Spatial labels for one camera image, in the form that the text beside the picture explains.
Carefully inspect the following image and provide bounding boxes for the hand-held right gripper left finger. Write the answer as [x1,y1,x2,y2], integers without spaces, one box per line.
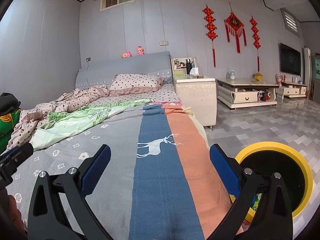
[27,144,113,240]

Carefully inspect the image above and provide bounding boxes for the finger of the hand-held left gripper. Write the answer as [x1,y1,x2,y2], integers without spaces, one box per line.
[0,146,22,158]
[7,142,34,165]

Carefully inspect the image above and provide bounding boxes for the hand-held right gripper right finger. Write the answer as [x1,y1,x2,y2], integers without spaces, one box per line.
[209,144,293,240]

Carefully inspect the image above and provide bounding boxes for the yellow plastic bin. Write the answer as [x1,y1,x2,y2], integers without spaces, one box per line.
[229,141,313,222]

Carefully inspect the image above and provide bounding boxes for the person's left hand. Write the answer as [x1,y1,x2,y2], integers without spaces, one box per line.
[6,195,25,234]

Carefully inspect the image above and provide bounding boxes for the green leaf print blanket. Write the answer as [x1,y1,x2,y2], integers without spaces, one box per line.
[0,109,22,144]

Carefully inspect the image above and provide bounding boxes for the green yellow chip bag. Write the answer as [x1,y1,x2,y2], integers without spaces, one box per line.
[242,192,263,230]

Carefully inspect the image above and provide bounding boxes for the black cloth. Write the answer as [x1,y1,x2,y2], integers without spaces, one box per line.
[0,92,22,117]

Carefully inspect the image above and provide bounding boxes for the light green floral quilt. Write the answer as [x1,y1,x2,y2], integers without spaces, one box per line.
[30,99,154,152]

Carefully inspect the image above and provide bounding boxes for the striped deer print sheet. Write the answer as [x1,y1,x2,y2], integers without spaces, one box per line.
[5,102,244,240]

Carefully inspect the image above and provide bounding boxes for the pink polka dot quilt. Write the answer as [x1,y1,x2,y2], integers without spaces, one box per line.
[7,85,109,150]

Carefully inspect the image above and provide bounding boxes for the white tv stand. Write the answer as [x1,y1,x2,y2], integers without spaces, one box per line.
[217,78,280,109]

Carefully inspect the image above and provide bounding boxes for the cream bedside cabinet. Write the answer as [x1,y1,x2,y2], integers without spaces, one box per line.
[172,75,217,130]

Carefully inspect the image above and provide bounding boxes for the polka dot pillow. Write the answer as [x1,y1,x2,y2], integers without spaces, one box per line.
[108,74,164,97]

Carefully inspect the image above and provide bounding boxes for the polka dot fitted sheet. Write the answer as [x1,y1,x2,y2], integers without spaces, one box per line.
[90,84,180,105]

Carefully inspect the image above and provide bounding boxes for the cream television stand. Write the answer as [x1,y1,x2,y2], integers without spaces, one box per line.
[275,80,307,99]

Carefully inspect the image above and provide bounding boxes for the grey upholstered bed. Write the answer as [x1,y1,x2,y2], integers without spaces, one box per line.
[75,51,172,90]

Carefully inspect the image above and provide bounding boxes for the brown panel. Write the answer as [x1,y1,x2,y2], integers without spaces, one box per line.
[311,79,320,102]

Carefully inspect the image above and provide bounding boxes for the black television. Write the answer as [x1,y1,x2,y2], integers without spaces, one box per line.
[279,43,301,76]

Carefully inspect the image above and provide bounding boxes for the white standing air conditioner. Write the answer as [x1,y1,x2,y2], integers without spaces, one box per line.
[303,47,312,85]

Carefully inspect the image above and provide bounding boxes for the fish tank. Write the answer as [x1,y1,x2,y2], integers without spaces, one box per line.
[312,53,320,80]

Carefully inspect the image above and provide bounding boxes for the red diamond tassel hanging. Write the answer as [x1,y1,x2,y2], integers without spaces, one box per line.
[224,2,247,53]

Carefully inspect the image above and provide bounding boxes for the red knot wall hanging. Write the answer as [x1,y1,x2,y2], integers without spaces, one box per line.
[202,4,217,68]
[249,16,261,72]

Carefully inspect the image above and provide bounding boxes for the white wall cord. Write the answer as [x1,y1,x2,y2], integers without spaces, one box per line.
[141,0,147,34]

